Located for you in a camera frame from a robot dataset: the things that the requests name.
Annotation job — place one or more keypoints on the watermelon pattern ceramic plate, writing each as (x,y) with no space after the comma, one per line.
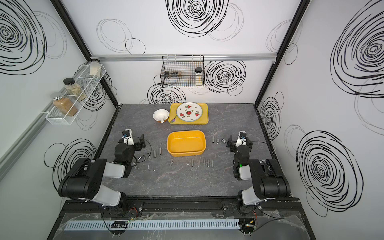
(189,112)

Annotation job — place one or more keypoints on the orange white bowl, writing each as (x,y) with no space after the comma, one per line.
(161,115)

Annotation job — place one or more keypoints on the black corner frame post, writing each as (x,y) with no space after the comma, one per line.
(303,5)

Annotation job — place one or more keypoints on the spice jar brown powder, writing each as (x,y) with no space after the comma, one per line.
(64,104)

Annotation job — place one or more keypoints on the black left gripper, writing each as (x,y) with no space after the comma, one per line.
(138,147)

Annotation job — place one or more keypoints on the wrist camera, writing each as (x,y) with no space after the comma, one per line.
(128,137)
(242,139)

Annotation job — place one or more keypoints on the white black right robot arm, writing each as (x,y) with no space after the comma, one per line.
(267,177)

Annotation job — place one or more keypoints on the white slotted cable duct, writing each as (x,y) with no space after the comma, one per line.
(140,225)

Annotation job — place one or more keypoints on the spice jar black lid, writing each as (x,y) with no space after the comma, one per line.
(74,89)

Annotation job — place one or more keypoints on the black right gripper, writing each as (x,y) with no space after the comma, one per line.
(233,143)

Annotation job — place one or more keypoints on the black wire wall basket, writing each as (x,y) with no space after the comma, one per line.
(186,64)

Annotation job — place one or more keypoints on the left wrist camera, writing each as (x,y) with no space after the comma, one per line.
(128,137)

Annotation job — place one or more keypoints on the spice jar white contents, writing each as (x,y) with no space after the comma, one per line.
(95,68)

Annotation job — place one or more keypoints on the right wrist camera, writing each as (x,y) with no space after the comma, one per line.
(242,139)

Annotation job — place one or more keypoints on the yellow plastic storage box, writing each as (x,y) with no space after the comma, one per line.
(186,143)

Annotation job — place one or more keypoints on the yellow plastic tray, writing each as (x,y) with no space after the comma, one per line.
(204,119)

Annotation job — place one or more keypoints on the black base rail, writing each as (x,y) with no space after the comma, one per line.
(135,206)

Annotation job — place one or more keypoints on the clear acrylic wall shelf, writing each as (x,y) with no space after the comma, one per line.
(88,109)

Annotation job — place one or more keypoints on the dark item in basket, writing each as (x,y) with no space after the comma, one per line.
(172,74)

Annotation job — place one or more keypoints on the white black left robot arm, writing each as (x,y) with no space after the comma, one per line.
(84,179)

